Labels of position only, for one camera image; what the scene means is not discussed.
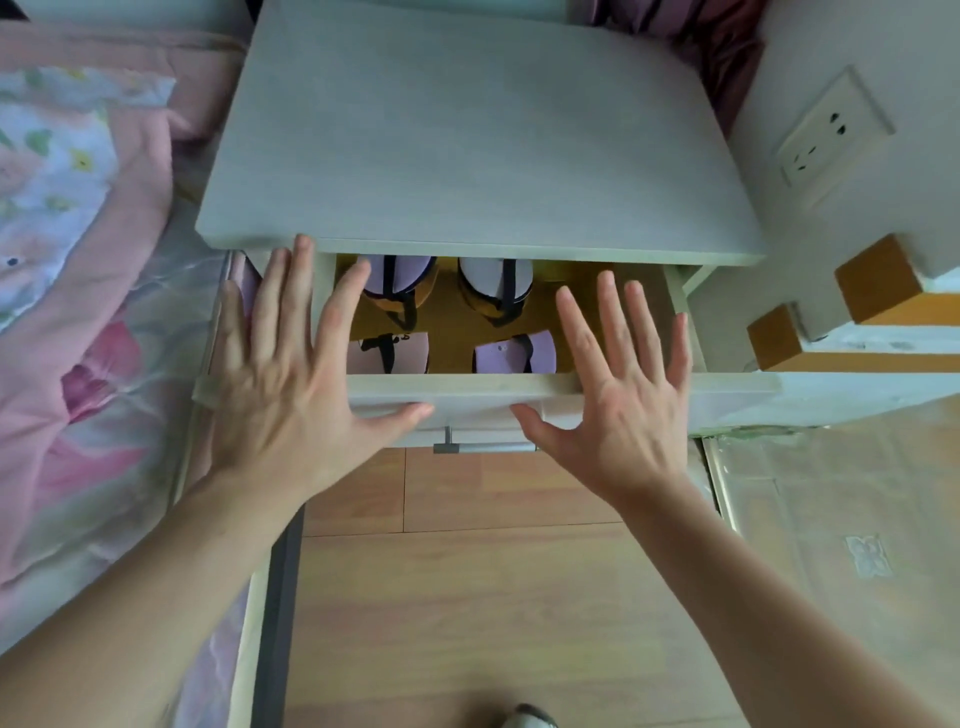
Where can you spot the person's right hand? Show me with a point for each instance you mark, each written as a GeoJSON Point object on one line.
{"type": "Point", "coordinates": [634, 435]}

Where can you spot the person's left hand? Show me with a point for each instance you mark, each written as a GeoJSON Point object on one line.
{"type": "Point", "coordinates": [277, 420]}

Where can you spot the person's left middle finger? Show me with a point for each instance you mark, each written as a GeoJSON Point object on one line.
{"type": "Point", "coordinates": [298, 292]}

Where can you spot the person's right middle finger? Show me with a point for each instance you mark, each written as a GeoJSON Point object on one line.
{"type": "Point", "coordinates": [619, 322]}

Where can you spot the person's left little finger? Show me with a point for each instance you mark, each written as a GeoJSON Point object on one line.
{"type": "Point", "coordinates": [231, 330]}

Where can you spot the person's left thumb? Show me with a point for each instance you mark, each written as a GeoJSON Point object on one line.
{"type": "Point", "coordinates": [390, 421]}

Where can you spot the person's right little finger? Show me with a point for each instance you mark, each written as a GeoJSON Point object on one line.
{"type": "Point", "coordinates": [681, 352]}

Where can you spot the person's right thumb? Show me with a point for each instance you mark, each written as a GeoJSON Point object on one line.
{"type": "Point", "coordinates": [544, 431]}

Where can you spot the person's right forearm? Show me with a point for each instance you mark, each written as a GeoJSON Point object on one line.
{"type": "Point", "coordinates": [757, 615]}

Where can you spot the person's left forearm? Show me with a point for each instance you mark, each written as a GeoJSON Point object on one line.
{"type": "Point", "coordinates": [127, 615]}

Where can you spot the purple flip-flop slipper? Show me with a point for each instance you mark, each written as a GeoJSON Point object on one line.
{"type": "Point", "coordinates": [397, 277]}
{"type": "Point", "coordinates": [491, 285]}
{"type": "Point", "coordinates": [405, 354]}
{"type": "Point", "coordinates": [506, 356]}

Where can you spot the white nightstand drawer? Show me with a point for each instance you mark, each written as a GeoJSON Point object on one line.
{"type": "Point", "coordinates": [465, 394]}

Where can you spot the brown wooden block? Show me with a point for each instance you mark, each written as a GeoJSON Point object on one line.
{"type": "Point", "coordinates": [877, 281]}
{"type": "Point", "coordinates": [776, 337]}

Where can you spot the yellow drawer liner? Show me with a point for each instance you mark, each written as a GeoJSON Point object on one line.
{"type": "Point", "coordinates": [450, 322]}

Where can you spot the pink floral quilt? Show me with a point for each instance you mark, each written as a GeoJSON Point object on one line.
{"type": "Point", "coordinates": [82, 300]}

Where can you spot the white wooden nightstand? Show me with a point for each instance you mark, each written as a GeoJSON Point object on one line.
{"type": "Point", "coordinates": [465, 135]}

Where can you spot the plastic-wrapped white panel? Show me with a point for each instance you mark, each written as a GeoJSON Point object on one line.
{"type": "Point", "coordinates": [840, 540]}

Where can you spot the grey shoe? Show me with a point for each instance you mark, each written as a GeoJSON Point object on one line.
{"type": "Point", "coordinates": [534, 718]}

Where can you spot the dark red cloth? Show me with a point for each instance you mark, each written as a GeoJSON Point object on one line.
{"type": "Point", "coordinates": [705, 37]}

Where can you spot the white wall socket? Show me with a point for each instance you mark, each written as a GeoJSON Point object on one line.
{"type": "Point", "coordinates": [832, 139]}

